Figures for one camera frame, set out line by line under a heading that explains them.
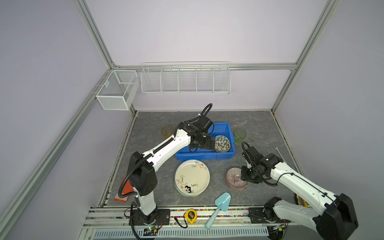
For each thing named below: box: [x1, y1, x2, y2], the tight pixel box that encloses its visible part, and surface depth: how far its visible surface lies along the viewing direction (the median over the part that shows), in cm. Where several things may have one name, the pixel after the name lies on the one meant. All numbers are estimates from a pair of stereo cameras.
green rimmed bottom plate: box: [174, 176, 211, 197], surface depth 82 cm
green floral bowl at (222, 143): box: [214, 135, 231, 153], surface depth 96 cm
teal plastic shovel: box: [205, 192, 231, 230], surface depth 79 cm
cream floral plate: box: [174, 159, 211, 197], surface depth 85 cm
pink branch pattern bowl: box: [225, 167, 247, 190], surface depth 85 cm
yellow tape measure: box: [184, 208, 198, 225], surface depth 74 cm
